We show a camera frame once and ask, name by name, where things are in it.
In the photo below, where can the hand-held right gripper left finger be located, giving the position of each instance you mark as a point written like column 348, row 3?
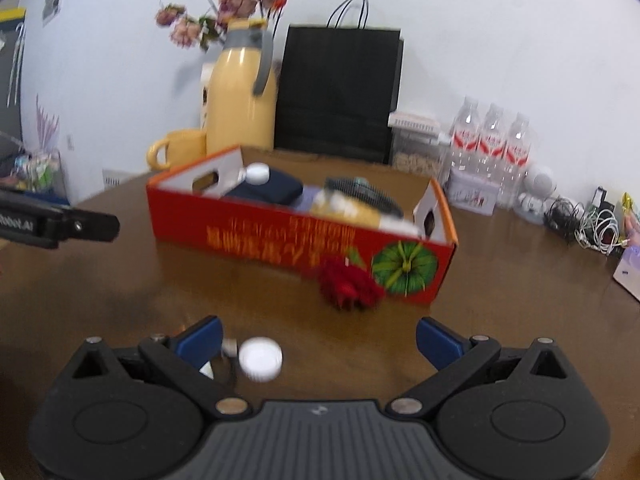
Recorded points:
column 202, row 341

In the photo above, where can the purple tissue pack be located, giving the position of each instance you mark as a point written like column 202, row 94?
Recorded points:
column 629, row 275

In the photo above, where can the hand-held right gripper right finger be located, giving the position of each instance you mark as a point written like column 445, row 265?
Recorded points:
column 440, row 342

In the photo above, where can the white robot-shaped speaker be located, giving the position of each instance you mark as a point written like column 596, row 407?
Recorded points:
column 537, row 190

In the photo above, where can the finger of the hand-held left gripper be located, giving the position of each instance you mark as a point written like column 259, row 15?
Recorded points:
column 92, row 226
column 30, row 198

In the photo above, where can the dried pink rose bouquet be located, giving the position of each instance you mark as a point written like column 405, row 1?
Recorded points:
column 220, row 5

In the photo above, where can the colourful snack bag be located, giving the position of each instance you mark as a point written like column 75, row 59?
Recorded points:
column 632, row 220

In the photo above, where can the flat white box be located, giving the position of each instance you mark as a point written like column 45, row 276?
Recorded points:
column 412, row 121

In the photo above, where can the red artificial flower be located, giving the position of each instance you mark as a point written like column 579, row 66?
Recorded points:
column 350, row 282

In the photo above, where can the white wall vent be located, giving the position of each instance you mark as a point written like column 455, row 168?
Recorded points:
column 122, row 178

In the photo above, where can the red cardboard box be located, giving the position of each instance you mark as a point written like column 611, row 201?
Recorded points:
column 280, row 240

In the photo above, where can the pale printed tin box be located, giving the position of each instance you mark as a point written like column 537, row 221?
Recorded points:
column 470, row 192

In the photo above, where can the black adapter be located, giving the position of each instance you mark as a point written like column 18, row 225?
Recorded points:
column 602, row 197

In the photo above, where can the yellow white plush sheep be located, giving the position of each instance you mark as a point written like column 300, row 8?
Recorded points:
column 350, row 212

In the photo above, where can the yellow thermos jug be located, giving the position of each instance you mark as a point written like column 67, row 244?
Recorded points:
column 240, row 100

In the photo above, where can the dark zip case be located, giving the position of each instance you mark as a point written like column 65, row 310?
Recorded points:
column 265, row 190

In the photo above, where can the purple wall sticker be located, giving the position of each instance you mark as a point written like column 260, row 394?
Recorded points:
column 46, row 125

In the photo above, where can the black paper bag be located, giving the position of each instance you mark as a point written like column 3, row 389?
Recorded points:
column 340, row 90

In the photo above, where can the yellow mug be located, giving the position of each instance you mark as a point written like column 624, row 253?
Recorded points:
column 182, row 150

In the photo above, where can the white wall socket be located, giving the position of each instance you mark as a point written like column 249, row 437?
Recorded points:
column 70, row 142

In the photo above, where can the clear food container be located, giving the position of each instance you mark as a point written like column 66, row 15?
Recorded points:
column 417, row 152

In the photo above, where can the metal storage rack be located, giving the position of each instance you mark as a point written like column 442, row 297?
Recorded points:
column 35, row 172

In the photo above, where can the white carton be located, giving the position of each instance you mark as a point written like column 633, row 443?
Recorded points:
column 207, row 100

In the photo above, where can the grey metal cabinet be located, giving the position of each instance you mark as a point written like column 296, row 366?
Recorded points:
column 9, row 75

